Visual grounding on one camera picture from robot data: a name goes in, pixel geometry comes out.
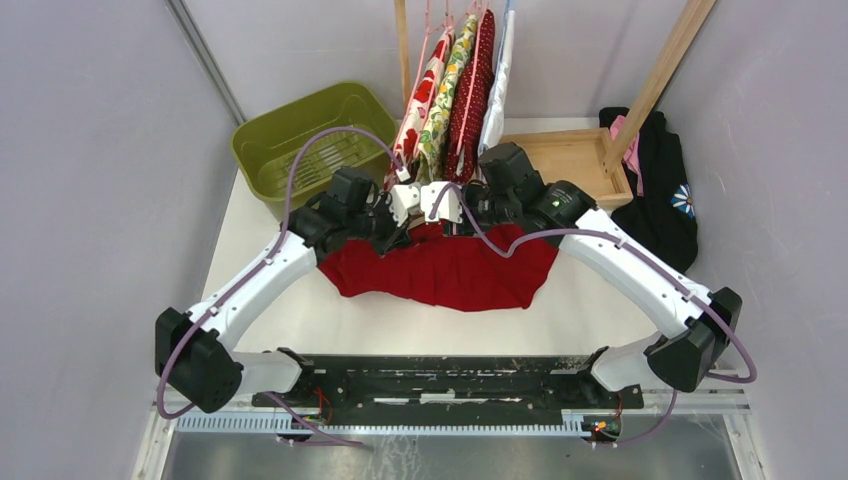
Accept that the dark red polka-dot garment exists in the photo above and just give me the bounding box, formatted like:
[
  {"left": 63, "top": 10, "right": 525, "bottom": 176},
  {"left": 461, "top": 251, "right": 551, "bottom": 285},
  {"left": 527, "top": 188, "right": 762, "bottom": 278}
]
[{"left": 443, "top": 9, "right": 496, "bottom": 183}]

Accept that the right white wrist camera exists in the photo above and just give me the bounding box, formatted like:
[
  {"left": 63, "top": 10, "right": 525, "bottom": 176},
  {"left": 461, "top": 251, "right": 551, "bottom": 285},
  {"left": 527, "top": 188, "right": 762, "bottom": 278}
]
[{"left": 419, "top": 181, "right": 464, "bottom": 224}]

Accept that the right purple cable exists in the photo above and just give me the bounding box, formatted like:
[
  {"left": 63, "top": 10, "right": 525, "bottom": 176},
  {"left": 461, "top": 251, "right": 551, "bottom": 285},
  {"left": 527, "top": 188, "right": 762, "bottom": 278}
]
[{"left": 426, "top": 181, "right": 758, "bottom": 446}]

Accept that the white garment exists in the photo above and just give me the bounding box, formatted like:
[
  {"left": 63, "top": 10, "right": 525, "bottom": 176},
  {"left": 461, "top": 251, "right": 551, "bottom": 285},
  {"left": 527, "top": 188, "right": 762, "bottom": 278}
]
[{"left": 477, "top": 1, "right": 515, "bottom": 156}]

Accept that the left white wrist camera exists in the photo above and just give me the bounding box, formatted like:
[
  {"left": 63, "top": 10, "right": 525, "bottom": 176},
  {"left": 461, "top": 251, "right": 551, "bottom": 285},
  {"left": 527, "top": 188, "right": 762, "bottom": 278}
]
[{"left": 388, "top": 182, "right": 422, "bottom": 226}]

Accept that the white slotted cable duct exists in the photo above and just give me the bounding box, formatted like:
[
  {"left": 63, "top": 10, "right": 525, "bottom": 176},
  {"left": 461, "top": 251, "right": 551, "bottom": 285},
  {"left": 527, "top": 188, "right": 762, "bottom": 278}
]
[{"left": 175, "top": 410, "right": 618, "bottom": 439}]

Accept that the wooden clothes rack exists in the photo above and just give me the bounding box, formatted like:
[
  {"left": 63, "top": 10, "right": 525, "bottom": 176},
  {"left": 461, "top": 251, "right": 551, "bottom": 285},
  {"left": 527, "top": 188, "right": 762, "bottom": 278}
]
[{"left": 394, "top": 0, "right": 718, "bottom": 212}]

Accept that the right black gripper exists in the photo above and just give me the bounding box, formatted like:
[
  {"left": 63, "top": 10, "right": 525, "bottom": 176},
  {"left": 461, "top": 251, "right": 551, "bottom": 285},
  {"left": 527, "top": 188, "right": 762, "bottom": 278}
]
[{"left": 442, "top": 182, "right": 518, "bottom": 239}]

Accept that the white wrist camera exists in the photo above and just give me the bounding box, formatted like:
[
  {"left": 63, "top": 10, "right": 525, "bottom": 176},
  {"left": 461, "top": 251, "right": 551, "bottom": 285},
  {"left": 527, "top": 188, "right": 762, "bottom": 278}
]
[
  {"left": 419, "top": 181, "right": 464, "bottom": 224},
  {"left": 388, "top": 182, "right": 422, "bottom": 226}
]

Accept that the blue wire hanger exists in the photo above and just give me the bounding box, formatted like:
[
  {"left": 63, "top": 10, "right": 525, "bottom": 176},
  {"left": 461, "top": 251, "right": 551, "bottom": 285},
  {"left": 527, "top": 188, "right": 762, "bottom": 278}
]
[{"left": 486, "top": 1, "right": 516, "bottom": 139}]

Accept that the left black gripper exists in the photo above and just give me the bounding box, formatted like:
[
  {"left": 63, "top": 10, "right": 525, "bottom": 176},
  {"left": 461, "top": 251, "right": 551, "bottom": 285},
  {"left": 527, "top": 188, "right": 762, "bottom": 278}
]
[{"left": 346, "top": 192, "right": 413, "bottom": 259}]

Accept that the pink wire hanger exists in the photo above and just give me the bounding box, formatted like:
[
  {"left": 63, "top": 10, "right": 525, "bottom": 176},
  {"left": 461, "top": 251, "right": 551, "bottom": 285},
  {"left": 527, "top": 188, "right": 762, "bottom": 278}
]
[{"left": 384, "top": 1, "right": 496, "bottom": 187}]

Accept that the yellow floral print garment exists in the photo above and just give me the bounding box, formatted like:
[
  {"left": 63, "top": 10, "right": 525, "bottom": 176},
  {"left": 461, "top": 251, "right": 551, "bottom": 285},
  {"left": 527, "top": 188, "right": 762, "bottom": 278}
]
[{"left": 415, "top": 14, "right": 480, "bottom": 184}]

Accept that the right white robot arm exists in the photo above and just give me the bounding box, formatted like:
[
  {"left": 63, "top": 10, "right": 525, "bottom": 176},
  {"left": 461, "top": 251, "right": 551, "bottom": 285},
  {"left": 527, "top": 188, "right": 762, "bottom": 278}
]
[{"left": 422, "top": 143, "right": 742, "bottom": 408}]

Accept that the black garment with flower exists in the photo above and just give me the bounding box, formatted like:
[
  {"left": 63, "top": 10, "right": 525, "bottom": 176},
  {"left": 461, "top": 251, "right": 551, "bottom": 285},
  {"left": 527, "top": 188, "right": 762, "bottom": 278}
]
[{"left": 612, "top": 111, "right": 698, "bottom": 272}]

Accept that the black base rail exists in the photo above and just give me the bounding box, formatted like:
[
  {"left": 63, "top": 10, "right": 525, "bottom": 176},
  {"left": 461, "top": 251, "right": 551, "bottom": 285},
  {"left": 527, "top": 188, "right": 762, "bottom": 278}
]
[{"left": 281, "top": 355, "right": 644, "bottom": 427}]

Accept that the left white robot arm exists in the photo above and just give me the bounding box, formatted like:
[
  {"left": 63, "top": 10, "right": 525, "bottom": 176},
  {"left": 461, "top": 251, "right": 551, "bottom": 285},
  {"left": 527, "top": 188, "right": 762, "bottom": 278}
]
[{"left": 154, "top": 167, "right": 421, "bottom": 419}]

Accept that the green plastic basket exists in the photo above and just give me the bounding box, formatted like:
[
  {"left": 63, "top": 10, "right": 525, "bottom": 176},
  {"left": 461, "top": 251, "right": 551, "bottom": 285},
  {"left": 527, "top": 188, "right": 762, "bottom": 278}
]
[{"left": 231, "top": 82, "right": 397, "bottom": 221}]

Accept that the red poppy print garment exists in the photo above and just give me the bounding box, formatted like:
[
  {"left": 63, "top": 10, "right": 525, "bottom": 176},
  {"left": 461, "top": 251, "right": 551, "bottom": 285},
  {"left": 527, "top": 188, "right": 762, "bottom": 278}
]
[{"left": 392, "top": 30, "right": 454, "bottom": 181}]

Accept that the red skirt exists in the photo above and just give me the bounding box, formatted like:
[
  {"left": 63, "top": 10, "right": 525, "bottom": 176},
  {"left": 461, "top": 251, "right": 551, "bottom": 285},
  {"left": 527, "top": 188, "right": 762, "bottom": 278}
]
[{"left": 319, "top": 225, "right": 558, "bottom": 312}]

